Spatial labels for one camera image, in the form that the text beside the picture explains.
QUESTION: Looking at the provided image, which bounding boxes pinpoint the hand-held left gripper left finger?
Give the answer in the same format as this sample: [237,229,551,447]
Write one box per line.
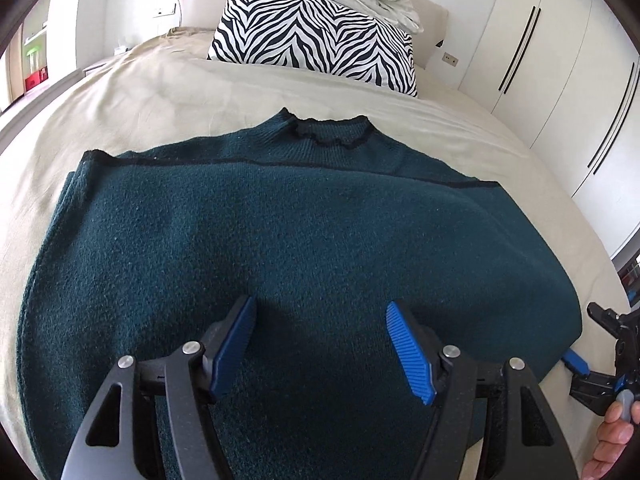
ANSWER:
[60,295,258,480]

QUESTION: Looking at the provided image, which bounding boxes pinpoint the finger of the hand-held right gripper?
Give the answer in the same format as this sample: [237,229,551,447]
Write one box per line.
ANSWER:
[586,301,632,342]
[561,350,626,402]

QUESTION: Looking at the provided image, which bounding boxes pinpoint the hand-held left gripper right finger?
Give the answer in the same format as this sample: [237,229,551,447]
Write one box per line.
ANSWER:
[386,301,578,480]

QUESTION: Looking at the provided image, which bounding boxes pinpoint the dark green knit sweater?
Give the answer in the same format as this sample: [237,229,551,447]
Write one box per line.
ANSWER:
[15,107,584,480]

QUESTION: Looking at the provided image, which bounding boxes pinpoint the person's right hand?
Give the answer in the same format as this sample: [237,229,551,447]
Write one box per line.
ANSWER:
[581,402,640,480]

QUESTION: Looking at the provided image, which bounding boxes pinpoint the beige bed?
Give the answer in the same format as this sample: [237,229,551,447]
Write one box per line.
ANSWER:
[0,25,633,480]

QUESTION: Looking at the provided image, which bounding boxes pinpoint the white wardrobe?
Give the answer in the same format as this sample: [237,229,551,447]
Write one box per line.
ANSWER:
[457,0,640,263]

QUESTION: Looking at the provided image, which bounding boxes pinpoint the white nightstand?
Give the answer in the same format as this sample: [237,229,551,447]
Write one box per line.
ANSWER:
[82,60,121,77]

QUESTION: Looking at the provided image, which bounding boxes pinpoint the zebra print pillow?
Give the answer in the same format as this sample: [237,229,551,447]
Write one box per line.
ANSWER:
[207,0,419,99]

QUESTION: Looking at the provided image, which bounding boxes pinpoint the white open shelf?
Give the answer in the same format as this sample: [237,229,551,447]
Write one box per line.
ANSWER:
[19,7,57,97]

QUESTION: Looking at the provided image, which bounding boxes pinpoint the black wardrobe handle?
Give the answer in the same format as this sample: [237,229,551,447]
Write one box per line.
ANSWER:
[594,66,640,175]
[505,9,543,94]
[588,61,636,166]
[499,6,537,91]

